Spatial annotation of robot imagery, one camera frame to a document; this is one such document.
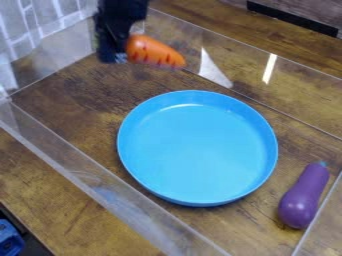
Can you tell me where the purple toy eggplant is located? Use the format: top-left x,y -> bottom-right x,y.
278,162 -> 330,229

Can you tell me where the blue round plastic tray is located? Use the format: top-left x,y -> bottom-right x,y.
116,90 -> 278,207

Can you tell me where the orange toy carrot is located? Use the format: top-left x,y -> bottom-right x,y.
125,34 -> 185,69

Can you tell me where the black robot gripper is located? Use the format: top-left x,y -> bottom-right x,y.
95,0 -> 149,63

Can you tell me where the blue object at corner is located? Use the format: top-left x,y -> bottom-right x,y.
0,219 -> 24,256

